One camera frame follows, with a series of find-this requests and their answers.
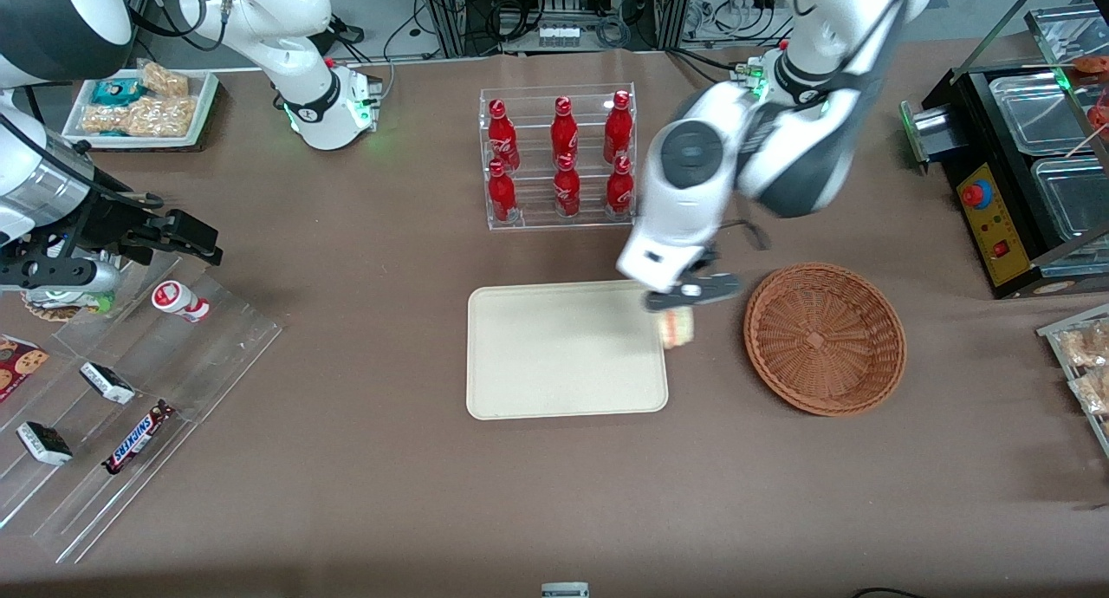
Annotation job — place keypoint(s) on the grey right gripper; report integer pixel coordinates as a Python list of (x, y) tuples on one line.
[(111, 218)]

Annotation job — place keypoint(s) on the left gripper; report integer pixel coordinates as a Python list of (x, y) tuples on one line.
[(705, 260)]

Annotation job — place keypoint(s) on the triangular sandwich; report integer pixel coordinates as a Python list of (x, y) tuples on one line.
[(678, 328)]

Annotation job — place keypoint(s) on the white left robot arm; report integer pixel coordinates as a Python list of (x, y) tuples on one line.
[(780, 147)]

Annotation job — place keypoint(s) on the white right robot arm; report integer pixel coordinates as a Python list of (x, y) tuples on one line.
[(303, 78)]

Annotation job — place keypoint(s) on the white snack tray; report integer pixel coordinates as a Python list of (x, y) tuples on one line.
[(199, 113)]

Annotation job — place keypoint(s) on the brown wicker basket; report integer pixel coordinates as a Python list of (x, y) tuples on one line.
[(823, 338)]

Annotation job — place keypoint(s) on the cream plastic tray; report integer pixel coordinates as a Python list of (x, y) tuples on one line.
[(563, 351)]

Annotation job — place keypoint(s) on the grey pastry tray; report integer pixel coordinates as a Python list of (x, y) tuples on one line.
[(1061, 329)]

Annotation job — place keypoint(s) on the white red yogurt bottle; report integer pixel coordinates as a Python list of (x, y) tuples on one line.
[(178, 300)]

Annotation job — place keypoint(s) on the small wicker coaster with green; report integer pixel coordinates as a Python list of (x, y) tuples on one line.
[(65, 305)]

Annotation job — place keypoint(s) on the large peanut snack bag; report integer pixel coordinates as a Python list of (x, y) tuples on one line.
[(147, 117)]

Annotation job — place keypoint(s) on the red cola bottle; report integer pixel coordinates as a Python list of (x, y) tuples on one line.
[(502, 196), (564, 132), (502, 139), (619, 191), (567, 192), (618, 130)]

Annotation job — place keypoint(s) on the clear acrylic stepped shelf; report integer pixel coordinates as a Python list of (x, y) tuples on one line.
[(147, 381)]

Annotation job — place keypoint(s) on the black white snack pack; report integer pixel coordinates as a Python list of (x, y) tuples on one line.
[(107, 383), (44, 443)]

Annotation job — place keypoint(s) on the teal snack packet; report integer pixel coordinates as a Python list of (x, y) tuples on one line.
[(117, 92)]

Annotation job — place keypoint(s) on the small peanut snack bag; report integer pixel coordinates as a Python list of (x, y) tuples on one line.
[(165, 79)]

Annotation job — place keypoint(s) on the clear acrylic bottle rack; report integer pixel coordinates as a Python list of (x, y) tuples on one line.
[(537, 217)]

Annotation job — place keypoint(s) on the red cookie box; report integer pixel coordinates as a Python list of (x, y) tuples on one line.
[(19, 366)]

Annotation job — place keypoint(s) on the snickers chocolate bar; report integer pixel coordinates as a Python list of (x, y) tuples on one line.
[(137, 438)]

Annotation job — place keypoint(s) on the white power strip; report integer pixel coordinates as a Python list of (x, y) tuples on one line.
[(559, 36)]

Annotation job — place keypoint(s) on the red emergency stop button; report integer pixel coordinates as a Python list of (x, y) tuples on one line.
[(975, 194)]

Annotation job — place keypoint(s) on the black fryer machine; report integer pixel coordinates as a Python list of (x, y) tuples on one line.
[(988, 234)]

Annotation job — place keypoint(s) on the small white grey device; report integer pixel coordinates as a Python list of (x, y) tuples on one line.
[(565, 590)]

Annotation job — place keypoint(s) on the steel fryer pan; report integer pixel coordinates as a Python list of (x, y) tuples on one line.
[(1074, 199), (1035, 113)]

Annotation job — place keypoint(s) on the wrapped pastry bag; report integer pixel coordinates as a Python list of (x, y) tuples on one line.
[(1093, 390), (1087, 345)]

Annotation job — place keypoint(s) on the red fried food piece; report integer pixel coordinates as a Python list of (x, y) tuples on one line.
[(1093, 64)]

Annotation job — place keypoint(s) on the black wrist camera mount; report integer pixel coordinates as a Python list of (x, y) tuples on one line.
[(113, 217)]

